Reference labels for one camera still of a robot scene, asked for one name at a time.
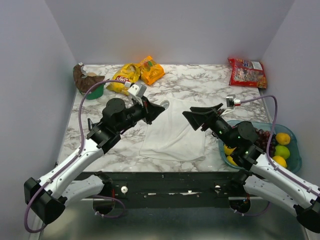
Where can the yellow lemon back right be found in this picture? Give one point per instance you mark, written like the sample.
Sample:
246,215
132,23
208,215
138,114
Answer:
283,138

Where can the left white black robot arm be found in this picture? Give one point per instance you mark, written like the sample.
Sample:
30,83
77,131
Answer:
44,196

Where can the green lime toy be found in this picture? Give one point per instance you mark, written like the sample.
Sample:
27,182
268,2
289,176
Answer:
282,151

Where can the yellow lemon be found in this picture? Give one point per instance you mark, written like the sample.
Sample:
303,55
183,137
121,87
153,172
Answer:
283,138
231,161
280,160

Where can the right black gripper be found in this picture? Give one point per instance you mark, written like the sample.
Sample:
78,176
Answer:
196,118

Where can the white cloth garment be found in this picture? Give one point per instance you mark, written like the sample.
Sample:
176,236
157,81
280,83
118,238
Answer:
170,137

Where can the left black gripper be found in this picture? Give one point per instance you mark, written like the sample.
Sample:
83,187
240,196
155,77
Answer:
150,111

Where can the green bowl with brown paper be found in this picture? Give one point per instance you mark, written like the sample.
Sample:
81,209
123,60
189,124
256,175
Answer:
85,80

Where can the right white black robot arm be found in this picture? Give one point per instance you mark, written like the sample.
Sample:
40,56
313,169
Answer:
263,176

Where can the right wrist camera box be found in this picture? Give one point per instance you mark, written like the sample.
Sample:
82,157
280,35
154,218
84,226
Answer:
231,103

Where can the black brooch display box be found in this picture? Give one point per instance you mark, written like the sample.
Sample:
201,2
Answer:
90,124

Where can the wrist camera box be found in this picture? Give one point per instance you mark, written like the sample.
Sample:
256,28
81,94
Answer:
136,91
231,103

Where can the dark purple grape bunch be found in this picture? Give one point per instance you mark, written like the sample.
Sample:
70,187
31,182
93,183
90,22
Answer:
263,138

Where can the aluminium frame profile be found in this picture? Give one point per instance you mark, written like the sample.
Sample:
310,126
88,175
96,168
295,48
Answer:
79,222

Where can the teal plastic fruit basket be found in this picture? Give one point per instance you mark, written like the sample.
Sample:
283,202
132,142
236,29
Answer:
294,161

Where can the yellow fruit front left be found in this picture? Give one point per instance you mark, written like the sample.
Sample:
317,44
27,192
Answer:
227,150

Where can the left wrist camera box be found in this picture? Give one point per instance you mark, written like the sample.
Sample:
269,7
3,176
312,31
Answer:
136,91

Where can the yellow chips bag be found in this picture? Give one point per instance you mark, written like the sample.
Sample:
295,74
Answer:
128,74

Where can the yellow lemon front right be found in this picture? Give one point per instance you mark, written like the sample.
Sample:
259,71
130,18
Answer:
280,160

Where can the red snack bag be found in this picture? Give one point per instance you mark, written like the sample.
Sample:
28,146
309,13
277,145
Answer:
247,73

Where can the orange snack bag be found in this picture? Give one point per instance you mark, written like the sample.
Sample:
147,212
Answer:
150,71

